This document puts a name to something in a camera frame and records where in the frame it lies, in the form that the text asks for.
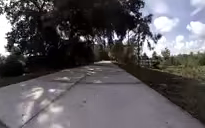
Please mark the dark grass verge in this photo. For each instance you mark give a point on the dark grass verge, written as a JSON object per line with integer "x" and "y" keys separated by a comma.
{"x": 176, "y": 90}

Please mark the large dark overhanging trees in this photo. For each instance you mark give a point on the large dark overhanging trees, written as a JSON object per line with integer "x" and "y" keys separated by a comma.
{"x": 73, "y": 26}

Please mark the dark round bushes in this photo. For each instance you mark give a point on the dark round bushes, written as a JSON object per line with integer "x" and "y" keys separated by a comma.
{"x": 10, "y": 65}

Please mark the shaded ground strip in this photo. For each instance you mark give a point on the shaded ground strip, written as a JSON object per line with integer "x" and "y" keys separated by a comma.
{"x": 20, "y": 78}

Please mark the pale concrete path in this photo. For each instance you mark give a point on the pale concrete path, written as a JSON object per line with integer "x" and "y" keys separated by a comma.
{"x": 100, "y": 96}

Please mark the green marsh vegetation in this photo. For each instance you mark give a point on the green marsh vegetation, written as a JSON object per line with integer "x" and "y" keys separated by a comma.
{"x": 186, "y": 63}

